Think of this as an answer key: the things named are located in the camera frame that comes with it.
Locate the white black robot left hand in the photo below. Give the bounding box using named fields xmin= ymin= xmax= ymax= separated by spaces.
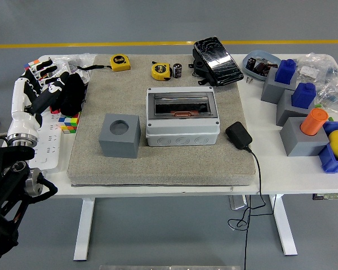
xmin=7 ymin=59 xmax=71 ymax=141

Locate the smoky transparent box lid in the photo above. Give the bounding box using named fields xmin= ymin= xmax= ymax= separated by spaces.
xmin=148 ymin=91 xmax=215 ymax=120

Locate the grey plastic junction box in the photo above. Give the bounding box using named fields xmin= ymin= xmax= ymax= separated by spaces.
xmin=145 ymin=86 xmax=221 ymax=147

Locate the silver box under table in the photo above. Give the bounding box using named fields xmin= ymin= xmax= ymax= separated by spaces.
xmin=229 ymin=195 xmax=248 ymax=210

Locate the white power strip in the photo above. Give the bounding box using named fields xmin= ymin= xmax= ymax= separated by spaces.
xmin=28 ymin=112 xmax=63 ymax=171

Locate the multicoloured puzzle cube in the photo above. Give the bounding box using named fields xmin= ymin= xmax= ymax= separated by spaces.
xmin=24 ymin=59 xmax=42 ymax=71
xmin=57 ymin=112 xmax=81 ymax=134

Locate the black cloth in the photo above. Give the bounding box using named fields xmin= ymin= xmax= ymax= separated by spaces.
xmin=52 ymin=73 xmax=87 ymax=116

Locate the white socket package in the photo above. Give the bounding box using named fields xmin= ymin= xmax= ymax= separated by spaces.
xmin=56 ymin=65 xmax=71 ymax=78

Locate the clear bag of parts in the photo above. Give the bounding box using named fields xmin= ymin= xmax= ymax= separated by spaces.
xmin=295 ymin=52 xmax=338 ymax=85
xmin=49 ymin=53 xmax=98 ymax=85
xmin=315 ymin=74 xmax=338 ymax=115

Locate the grey holder block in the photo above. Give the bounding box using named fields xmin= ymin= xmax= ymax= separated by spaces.
xmin=260 ymin=67 xmax=298 ymax=105
xmin=280 ymin=116 xmax=330 ymax=158
xmin=98 ymin=114 xmax=141 ymax=159
xmin=275 ymin=89 xmax=316 ymax=127

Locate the white table leg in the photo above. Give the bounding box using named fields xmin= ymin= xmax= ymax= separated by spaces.
xmin=269 ymin=194 xmax=299 ymax=257
xmin=73 ymin=197 xmax=96 ymax=261

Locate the yellow round tape measure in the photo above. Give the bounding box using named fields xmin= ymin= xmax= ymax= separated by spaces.
xmin=151 ymin=62 xmax=172 ymax=82

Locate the grey-brown mat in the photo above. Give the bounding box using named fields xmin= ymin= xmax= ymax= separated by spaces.
xmin=66 ymin=54 xmax=256 ymax=187

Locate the shiny black case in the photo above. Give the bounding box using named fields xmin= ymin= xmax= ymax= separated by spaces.
xmin=188 ymin=36 xmax=244 ymax=87

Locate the black power adapter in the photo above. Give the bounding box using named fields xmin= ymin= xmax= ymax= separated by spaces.
xmin=225 ymin=121 xmax=253 ymax=150

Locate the light blue tray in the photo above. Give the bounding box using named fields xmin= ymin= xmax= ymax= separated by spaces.
xmin=242 ymin=49 xmax=282 ymax=82

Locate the brown capacitor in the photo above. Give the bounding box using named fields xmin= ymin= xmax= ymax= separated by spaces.
xmin=254 ymin=62 xmax=268 ymax=77

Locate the blue plastic block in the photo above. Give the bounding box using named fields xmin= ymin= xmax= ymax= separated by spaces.
xmin=291 ymin=82 xmax=317 ymax=110
xmin=274 ymin=58 xmax=297 ymax=84

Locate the blue plastic bin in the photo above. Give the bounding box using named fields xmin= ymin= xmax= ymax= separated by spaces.
xmin=318 ymin=120 xmax=338 ymax=174

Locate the yellow tape measure with strap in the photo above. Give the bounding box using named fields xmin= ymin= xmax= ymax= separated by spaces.
xmin=76 ymin=53 xmax=132 ymax=71

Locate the black adapter cord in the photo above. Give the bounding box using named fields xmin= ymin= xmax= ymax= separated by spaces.
xmin=228 ymin=146 xmax=268 ymax=270

